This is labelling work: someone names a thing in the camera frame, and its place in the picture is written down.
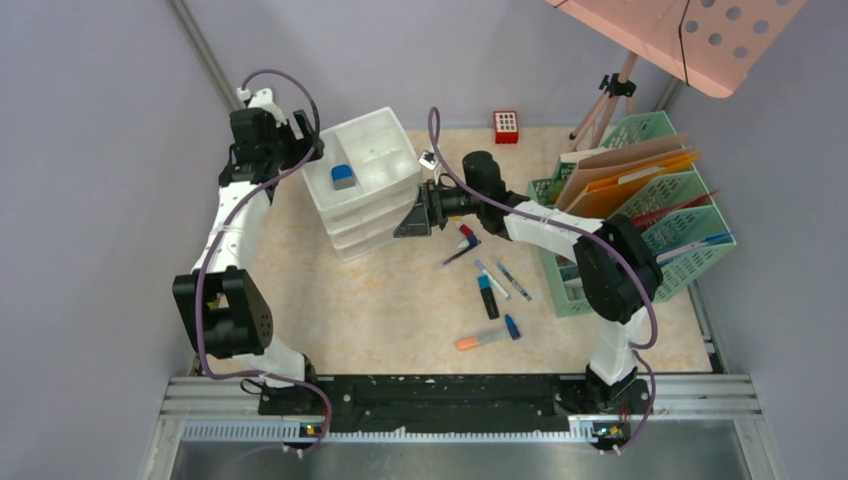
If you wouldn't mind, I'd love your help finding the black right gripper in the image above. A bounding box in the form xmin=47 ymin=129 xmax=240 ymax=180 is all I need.
xmin=394 ymin=180 xmax=483 ymax=239

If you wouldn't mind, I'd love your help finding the white plastic drawer organizer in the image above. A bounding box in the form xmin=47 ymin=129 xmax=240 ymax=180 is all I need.
xmin=301 ymin=106 xmax=422 ymax=261

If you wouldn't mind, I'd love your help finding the orange folder binder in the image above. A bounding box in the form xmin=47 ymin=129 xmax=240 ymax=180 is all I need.
xmin=563 ymin=149 xmax=700 ymax=218

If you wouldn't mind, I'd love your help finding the red plastic folder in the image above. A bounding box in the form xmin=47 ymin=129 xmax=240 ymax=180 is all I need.
xmin=631 ymin=189 xmax=719 ymax=231

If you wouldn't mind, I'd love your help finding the green plastic file rack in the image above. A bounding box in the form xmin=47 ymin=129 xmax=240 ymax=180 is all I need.
xmin=527 ymin=111 xmax=737 ymax=318

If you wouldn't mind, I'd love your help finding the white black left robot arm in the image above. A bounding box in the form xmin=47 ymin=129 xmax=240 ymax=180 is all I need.
xmin=172 ymin=107 xmax=324 ymax=414

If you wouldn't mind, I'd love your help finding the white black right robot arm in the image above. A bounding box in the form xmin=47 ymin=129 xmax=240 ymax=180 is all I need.
xmin=393 ymin=151 xmax=663 ymax=412

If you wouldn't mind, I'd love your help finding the red cap small bottle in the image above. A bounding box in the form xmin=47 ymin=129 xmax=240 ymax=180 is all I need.
xmin=457 ymin=223 xmax=477 ymax=241

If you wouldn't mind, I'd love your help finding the dark purple pen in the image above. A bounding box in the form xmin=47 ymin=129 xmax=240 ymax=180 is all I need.
xmin=441 ymin=245 xmax=476 ymax=266

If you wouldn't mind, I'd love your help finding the red grid pen holder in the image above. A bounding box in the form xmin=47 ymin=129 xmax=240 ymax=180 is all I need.
xmin=493 ymin=110 xmax=520 ymax=145

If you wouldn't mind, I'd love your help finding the blue grey eraser block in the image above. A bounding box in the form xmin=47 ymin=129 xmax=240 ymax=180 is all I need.
xmin=330 ymin=163 xmax=356 ymax=191

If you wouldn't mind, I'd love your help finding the blue clear gel pen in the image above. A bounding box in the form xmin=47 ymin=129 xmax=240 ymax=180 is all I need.
xmin=492 ymin=257 xmax=533 ymax=302

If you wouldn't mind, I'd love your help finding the black marker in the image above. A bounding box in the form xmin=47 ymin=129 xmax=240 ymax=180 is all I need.
xmin=477 ymin=274 xmax=500 ymax=320

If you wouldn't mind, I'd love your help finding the white blue pen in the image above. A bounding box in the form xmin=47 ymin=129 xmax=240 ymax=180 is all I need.
xmin=474 ymin=259 xmax=511 ymax=300

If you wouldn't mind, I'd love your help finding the blue marker cap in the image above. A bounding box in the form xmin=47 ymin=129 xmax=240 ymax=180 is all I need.
xmin=504 ymin=314 xmax=521 ymax=341

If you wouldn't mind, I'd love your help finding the orange cap clear marker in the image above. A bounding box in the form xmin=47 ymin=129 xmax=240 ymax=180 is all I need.
xmin=454 ymin=331 xmax=511 ymax=351

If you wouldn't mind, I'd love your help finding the blue file folder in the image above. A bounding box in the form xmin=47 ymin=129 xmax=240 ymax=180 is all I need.
xmin=655 ymin=232 xmax=733 ymax=265

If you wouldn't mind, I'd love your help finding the pink music stand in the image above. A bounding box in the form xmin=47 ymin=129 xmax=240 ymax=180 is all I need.
xmin=552 ymin=0 xmax=806 ymax=150

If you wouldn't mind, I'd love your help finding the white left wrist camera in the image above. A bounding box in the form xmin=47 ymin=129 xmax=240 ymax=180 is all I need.
xmin=235 ymin=87 xmax=288 ymax=127

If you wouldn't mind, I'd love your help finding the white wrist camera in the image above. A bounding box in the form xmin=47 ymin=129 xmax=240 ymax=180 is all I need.
xmin=419 ymin=150 xmax=442 ymax=177
xmin=235 ymin=87 xmax=288 ymax=127

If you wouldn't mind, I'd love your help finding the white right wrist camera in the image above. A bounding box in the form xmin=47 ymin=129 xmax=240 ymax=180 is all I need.
xmin=419 ymin=150 xmax=442 ymax=177

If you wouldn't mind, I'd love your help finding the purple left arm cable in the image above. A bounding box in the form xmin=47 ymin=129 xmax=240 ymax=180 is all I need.
xmin=195 ymin=68 xmax=333 ymax=458

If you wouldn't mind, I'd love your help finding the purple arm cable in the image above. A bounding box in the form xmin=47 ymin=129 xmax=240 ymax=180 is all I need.
xmin=427 ymin=106 xmax=658 ymax=455
xmin=195 ymin=68 xmax=333 ymax=458

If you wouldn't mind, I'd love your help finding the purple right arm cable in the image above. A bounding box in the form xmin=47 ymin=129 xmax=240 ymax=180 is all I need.
xmin=427 ymin=106 xmax=658 ymax=455

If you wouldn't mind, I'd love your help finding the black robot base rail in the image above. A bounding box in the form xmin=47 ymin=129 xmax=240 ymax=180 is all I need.
xmin=256 ymin=374 xmax=654 ymax=420

